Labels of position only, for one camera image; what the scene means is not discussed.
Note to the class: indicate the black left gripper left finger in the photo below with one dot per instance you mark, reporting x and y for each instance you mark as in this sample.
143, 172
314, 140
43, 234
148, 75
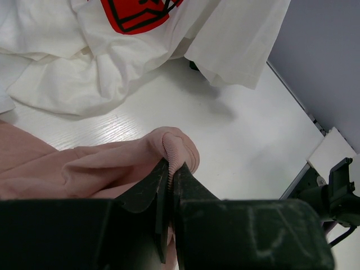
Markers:
127, 232

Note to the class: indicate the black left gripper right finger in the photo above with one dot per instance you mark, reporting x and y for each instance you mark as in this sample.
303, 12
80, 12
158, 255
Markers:
244, 234

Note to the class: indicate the pink t shirt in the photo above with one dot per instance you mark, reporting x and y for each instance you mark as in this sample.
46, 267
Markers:
32, 169

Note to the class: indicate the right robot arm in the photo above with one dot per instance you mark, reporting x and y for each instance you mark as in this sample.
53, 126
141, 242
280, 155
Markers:
335, 203

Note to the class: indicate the dark green t shirt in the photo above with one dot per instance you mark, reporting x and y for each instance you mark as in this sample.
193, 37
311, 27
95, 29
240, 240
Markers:
193, 66

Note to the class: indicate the white Coca-Cola t shirt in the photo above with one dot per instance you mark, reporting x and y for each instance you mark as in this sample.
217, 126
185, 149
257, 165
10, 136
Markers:
73, 57

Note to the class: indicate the white clothes rack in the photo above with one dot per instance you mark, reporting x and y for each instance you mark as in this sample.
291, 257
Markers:
6, 103

